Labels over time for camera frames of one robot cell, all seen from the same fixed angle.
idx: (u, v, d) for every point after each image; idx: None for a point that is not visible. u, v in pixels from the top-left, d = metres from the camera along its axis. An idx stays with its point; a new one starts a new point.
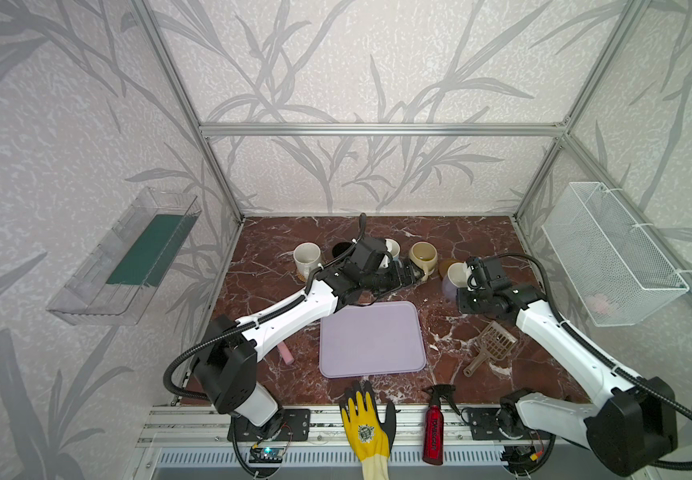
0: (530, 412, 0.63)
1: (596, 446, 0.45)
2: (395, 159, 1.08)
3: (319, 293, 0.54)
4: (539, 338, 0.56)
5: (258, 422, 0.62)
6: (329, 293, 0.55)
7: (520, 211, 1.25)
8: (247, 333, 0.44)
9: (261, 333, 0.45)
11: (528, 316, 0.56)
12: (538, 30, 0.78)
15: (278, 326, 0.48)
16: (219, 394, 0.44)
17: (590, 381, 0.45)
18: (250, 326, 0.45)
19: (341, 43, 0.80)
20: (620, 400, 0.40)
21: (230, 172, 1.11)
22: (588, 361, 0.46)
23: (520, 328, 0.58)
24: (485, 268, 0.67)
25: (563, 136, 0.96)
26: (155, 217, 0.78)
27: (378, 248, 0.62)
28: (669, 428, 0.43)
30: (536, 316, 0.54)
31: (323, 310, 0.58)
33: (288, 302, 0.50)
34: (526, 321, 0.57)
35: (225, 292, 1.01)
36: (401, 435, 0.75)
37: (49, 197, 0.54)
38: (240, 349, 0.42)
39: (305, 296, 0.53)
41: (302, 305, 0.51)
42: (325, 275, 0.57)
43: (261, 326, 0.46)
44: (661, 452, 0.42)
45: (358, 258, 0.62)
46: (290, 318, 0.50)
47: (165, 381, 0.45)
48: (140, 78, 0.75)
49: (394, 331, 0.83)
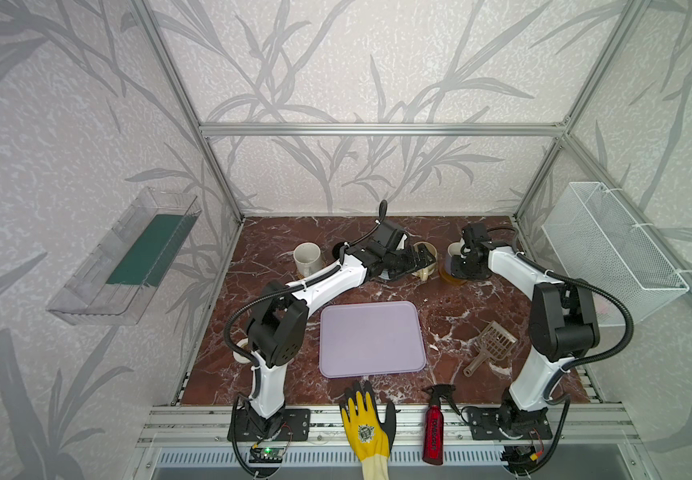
0: (519, 387, 0.65)
1: (535, 341, 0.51)
2: (395, 159, 1.08)
3: (352, 263, 0.61)
4: (503, 270, 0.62)
5: (265, 411, 0.64)
6: (360, 264, 0.62)
7: (520, 211, 1.25)
8: (296, 294, 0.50)
9: (309, 294, 0.51)
11: (495, 254, 0.69)
12: (538, 30, 0.78)
15: (322, 289, 0.55)
16: (274, 349, 0.51)
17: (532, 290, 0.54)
18: (299, 287, 0.52)
19: (341, 43, 0.80)
20: (544, 285, 0.51)
21: (230, 172, 1.11)
22: (530, 271, 0.57)
23: (491, 268, 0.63)
24: (470, 228, 0.82)
25: (564, 136, 0.96)
26: (155, 217, 0.78)
27: (400, 227, 0.70)
28: (591, 319, 0.52)
30: (502, 251, 0.67)
31: (354, 281, 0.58)
33: (326, 271, 0.57)
34: (494, 258, 0.70)
35: (224, 292, 1.01)
36: (401, 435, 0.75)
37: (49, 197, 0.54)
38: (295, 306, 0.49)
39: (339, 267, 0.59)
41: (338, 273, 0.58)
42: (354, 250, 0.64)
43: (308, 289, 0.52)
44: (585, 341, 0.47)
45: (381, 237, 0.70)
46: (328, 285, 0.57)
47: (226, 335, 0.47)
48: (140, 78, 0.75)
49: (395, 331, 0.83)
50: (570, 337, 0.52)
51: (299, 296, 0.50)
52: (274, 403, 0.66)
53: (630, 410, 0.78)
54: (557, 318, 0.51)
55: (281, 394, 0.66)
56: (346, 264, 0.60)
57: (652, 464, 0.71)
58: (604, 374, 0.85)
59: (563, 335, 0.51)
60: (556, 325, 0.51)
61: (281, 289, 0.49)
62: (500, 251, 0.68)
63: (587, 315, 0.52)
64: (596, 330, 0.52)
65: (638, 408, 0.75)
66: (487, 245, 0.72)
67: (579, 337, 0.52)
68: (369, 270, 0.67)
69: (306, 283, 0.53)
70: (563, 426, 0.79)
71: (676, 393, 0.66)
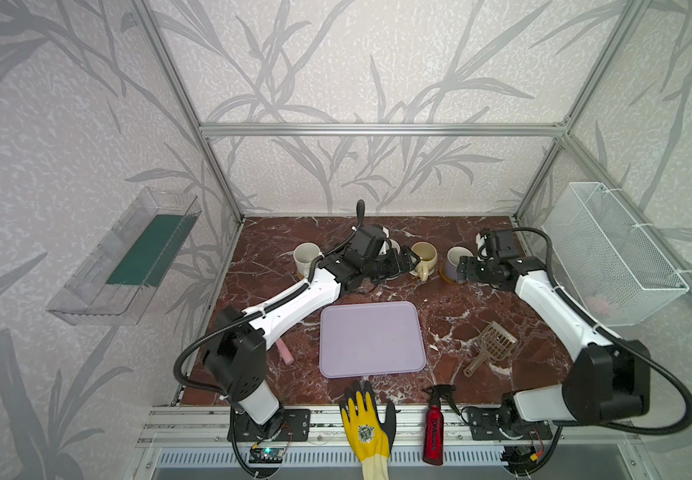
0: (525, 399, 0.64)
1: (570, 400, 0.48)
2: (395, 160, 1.09)
3: (322, 280, 0.55)
4: (534, 302, 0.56)
5: (260, 418, 0.70)
6: (333, 280, 0.57)
7: (520, 211, 1.25)
8: (254, 321, 0.46)
9: (270, 320, 0.46)
11: (525, 281, 0.59)
12: (538, 30, 0.78)
15: (285, 313, 0.50)
16: (231, 382, 0.45)
17: (571, 341, 0.48)
18: (256, 314, 0.46)
19: (341, 44, 0.80)
20: (594, 350, 0.43)
21: (230, 172, 1.11)
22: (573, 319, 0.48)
23: (518, 293, 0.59)
24: (495, 239, 0.70)
25: (564, 136, 0.96)
26: (155, 217, 0.78)
27: (378, 234, 0.64)
28: (642, 388, 0.44)
30: (534, 281, 0.57)
31: (326, 298, 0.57)
33: (294, 288, 0.52)
34: (524, 286, 0.60)
35: (224, 292, 1.01)
36: (401, 435, 0.75)
37: (49, 198, 0.54)
38: (250, 337, 0.43)
39: (308, 285, 0.53)
41: (306, 292, 0.52)
42: (326, 264, 0.58)
43: (268, 315, 0.47)
44: (631, 412, 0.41)
45: (358, 245, 0.63)
46: (293, 307, 0.51)
47: (175, 373, 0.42)
48: (140, 78, 0.75)
49: (394, 330, 0.84)
50: (616, 410, 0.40)
51: (256, 327, 0.44)
52: (261, 417, 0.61)
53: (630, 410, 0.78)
54: (604, 389, 0.44)
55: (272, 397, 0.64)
56: (317, 282, 0.54)
57: (651, 464, 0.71)
58: None
59: (608, 406, 0.44)
60: (602, 397, 0.44)
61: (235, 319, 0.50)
62: (531, 278, 0.57)
63: (638, 385, 0.44)
64: (647, 402, 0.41)
65: None
66: (519, 266, 0.60)
67: (625, 407, 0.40)
68: (344, 281, 0.61)
69: (265, 309, 0.47)
70: (563, 426, 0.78)
71: (677, 394, 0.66)
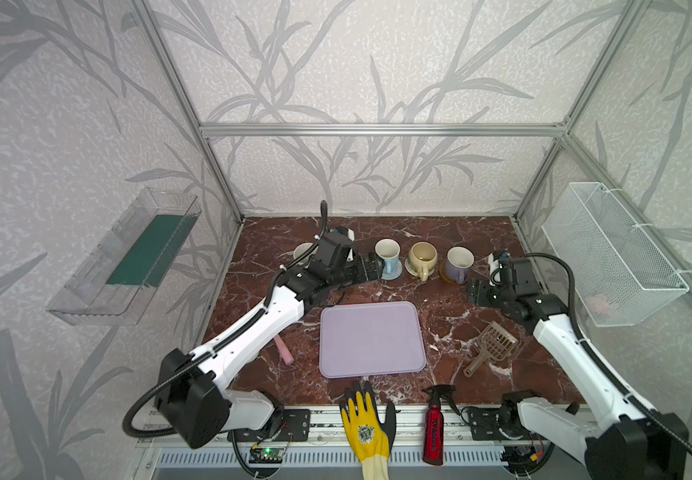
0: (529, 411, 0.63)
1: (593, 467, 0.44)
2: (395, 160, 1.09)
3: (281, 298, 0.51)
4: (557, 355, 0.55)
5: (257, 425, 0.75)
6: (293, 299, 0.52)
7: (520, 211, 1.25)
8: (204, 364, 0.42)
9: (221, 360, 0.42)
11: (546, 326, 0.54)
12: (538, 30, 0.78)
15: (238, 349, 0.45)
16: (186, 432, 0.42)
17: (599, 404, 0.44)
18: (206, 356, 0.42)
19: (341, 44, 0.80)
20: (625, 426, 0.39)
21: (230, 172, 1.11)
22: (601, 383, 0.44)
23: (537, 339, 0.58)
24: (514, 271, 0.64)
25: (563, 136, 0.96)
26: (155, 217, 0.78)
27: (342, 242, 0.59)
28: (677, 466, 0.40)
30: (556, 329, 0.52)
31: (290, 317, 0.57)
33: (248, 317, 0.47)
34: (542, 330, 0.55)
35: (224, 292, 1.01)
36: (401, 435, 0.75)
37: (49, 197, 0.54)
38: (199, 383, 0.40)
39: (265, 310, 0.49)
41: (264, 320, 0.48)
42: (288, 278, 0.54)
43: (219, 354, 0.43)
44: None
45: (323, 255, 0.58)
46: (247, 341, 0.46)
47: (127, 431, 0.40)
48: (140, 78, 0.75)
49: (394, 331, 0.83)
50: None
51: (206, 369, 0.41)
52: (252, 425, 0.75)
53: None
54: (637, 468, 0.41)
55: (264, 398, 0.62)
56: (275, 303, 0.50)
57: None
58: None
59: None
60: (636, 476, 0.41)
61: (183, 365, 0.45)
62: (553, 325, 0.53)
63: (673, 463, 0.41)
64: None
65: None
66: (540, 309, 0.55)
67: None
68: (309, 295, 0.55)
69: (214, 349, 0.43)
70: None
71: (677, 394, 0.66)
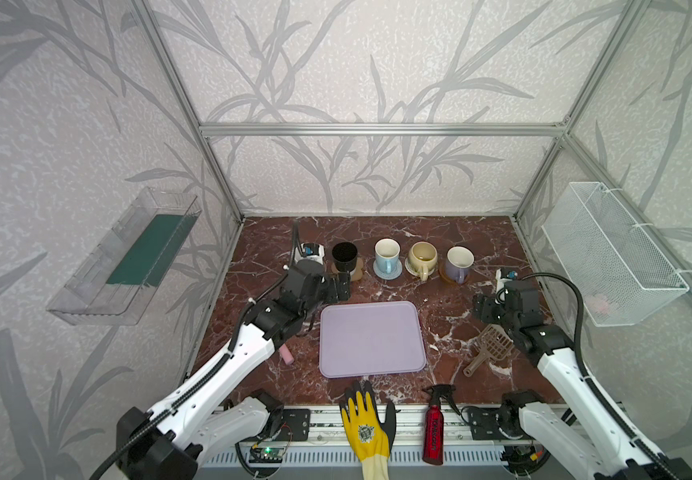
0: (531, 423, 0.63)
1: None
2: (395, 159, 1.08)
3: (248, 340, 0.49)
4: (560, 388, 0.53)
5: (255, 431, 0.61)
6: (261, 338, 0.50)
7: (520, 211, 1.25)
8: (164, 424, 0.45)
9: (181, 417, 0.40)
11: (550, 361, 0.54)
12: (538, 30, 0.78)
15: (200, 402, 0.42)
16: None
17: (605, 447, 0.43)
18: (165, 414, 0.40)
19: (341, 43, 0.80)
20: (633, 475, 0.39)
21: (230, 172, 1.11)
22: (607, 423, 0.44)
23: (541, 372, 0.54)
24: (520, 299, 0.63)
25: (564, 135, 0.96)
26: (155, 217, 0.78)
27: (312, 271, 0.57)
28: None
30: (560, 364, 0.52)
31: (260, 357, 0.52)
33: (213, 364, 0.45)
34: (547, 366, 0.55)
35: (224, 292, 1.01)
36: (401, 435, 0.75)
37: (49, 197, 0.54)
38: (158, 445, 0.38)
39: (230, 354, 0.47)
41: (229, 365, 0.46)
42: (257, 313, 0.52)
43: (180, 410, 0.41)
44: None
45: (292, 285, 0.56)
46: (211, 391, 0.44)
47: None
48: (140, 78, 0.75)
49: (394, 331, 0.83)
50: None
51: (164, 429, 0.39)
52: (245, 436, 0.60)
53: (630, 410, 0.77)
54: None
55: (253, 406, 0.61)
56: (241, 345, 0.48)
57: None
58: (605, 375, 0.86)
59: None
60: None
61: (141, 426, 0.43)
62: (559, 360, 0.53)
63: None
64: None
65: (637, 407, 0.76)
66: (545, 344, 0.55)
67: None
68: (279, 331, 0.53)
69: (174, 405, 0.41)
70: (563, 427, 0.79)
71: (677, 394, 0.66)
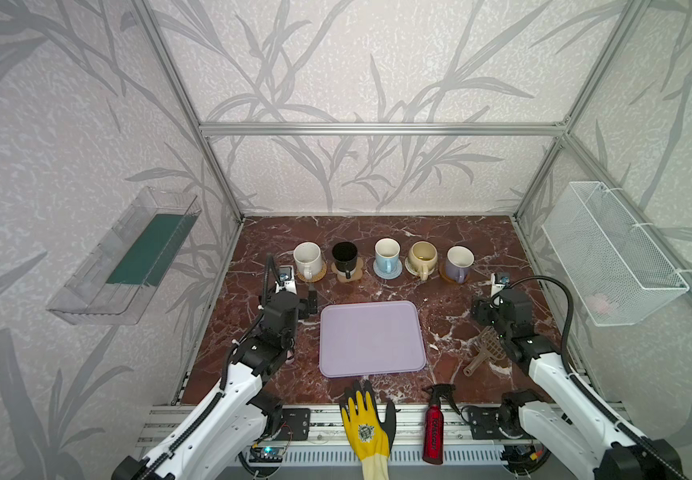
0: (533, 424, 0.62)
1: None
2: (395, 159, 1.08)
3: (238, 380, 0.52)
4: (549, 390, 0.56)
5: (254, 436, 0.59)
6: (249, 375, 0.53)
7: (520, 211, 1.25)
8: (161, 468, 0.46)
9: (179, 459, 0.42)
11: (538, 365, 0.58)
12: (538, 29, 0.78)
15: (197, 442, 0.44)
16: None
17: (591, 434, 0.46)
18: (163, 458, 0.42)
19: (341, 43, 0.80)
20: (617, 454, 0.41)
21: (230, 172, 1.11)
22: (592, 413, 0.46)
23: (533, 379, 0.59)
24: (515, 310, 0.66)
25: (564, 135, 0.96)
26: (155, 217, 0.78)
27: (287, 306, 0.59)
28: None
30: (547, 365, 0.56)
31: (251, 392, 0.66)
33: (203, 405, 0.48)
34: (536, 370, 0.59)
35: (224, 292, 1.01)
36: (401, 435, 0.75)
37: (49, 197, 0.54)
38: None
39: (222, 392, 0.49)
41: (221, 404, 0.48)
42: (241, 354, 0.55)
43: (177, 452, 0.42)
44: None
45: (271, 321, 0.59)
46: (206, 430, 0.46)
47: None
48: (140, 78, 0.75)
49: (394, 331, 0.83)
50: None
51: (163, 473, 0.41)
52: (245, 445, 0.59)
53: (630, 409, 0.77)
54: None
55: (252, 411, 0.62)
56: (231, 385, 0.51)
57: None
58: (604, 374, 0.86)
59: None
60: None
61: (139, 474, 0.44)
62: (546, 365, 0.56)
63: None
64: None
65: (636, 407, 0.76)
66: (530, 350, 0.59)
67: None
68: (266, 366, 0.57)
69: (171, 447, 0.43)
70: None
71: (676, 394, 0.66)
